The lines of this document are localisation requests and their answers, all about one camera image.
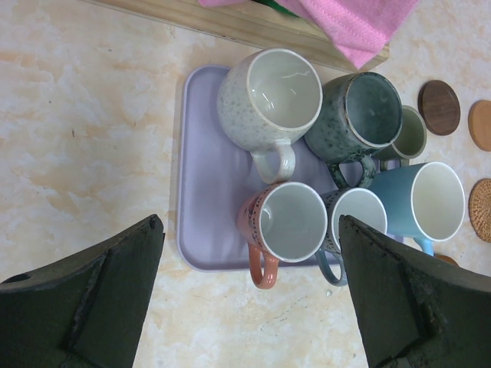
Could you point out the dark green speckled mug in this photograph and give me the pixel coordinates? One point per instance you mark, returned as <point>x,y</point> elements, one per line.
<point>361,114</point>

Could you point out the white speckled mug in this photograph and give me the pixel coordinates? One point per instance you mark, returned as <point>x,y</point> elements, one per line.
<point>266,103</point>

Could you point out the wooden rack base tray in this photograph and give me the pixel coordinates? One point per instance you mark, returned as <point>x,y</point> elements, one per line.
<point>249,23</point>

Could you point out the dark walnut coaster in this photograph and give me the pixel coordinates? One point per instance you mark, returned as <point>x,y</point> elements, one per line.
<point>439,106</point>

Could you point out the lavender plastic tray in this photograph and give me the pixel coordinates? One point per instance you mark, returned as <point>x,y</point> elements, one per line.
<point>216,177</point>

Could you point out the green tank top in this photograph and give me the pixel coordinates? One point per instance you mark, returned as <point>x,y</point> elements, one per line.
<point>288,7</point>

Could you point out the orange printed mug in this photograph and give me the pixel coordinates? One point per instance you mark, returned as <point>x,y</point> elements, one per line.
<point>284,222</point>

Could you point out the light blue mug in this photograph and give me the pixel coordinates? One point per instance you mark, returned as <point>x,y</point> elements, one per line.
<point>425,202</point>

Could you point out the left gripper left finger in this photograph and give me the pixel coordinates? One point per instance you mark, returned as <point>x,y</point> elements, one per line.
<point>85,310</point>

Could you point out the brown grooved coaster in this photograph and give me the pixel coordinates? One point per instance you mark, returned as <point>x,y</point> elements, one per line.
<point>447,259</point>

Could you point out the pink shirt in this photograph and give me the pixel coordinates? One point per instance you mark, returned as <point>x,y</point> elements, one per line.
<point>359,29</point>

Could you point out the woven rattan coaster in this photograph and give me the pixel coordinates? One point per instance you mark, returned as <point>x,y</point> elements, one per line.
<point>479,209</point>

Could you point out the light wood coaster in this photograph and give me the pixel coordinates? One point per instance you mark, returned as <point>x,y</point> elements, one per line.
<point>479,124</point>

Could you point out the small olive green cup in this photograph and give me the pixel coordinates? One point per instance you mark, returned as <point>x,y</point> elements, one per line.
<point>410,142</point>

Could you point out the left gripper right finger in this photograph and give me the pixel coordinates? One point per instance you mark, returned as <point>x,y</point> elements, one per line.
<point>414,310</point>

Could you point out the grey blue printed mug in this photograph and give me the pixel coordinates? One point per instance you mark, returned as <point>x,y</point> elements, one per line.
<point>360,203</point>

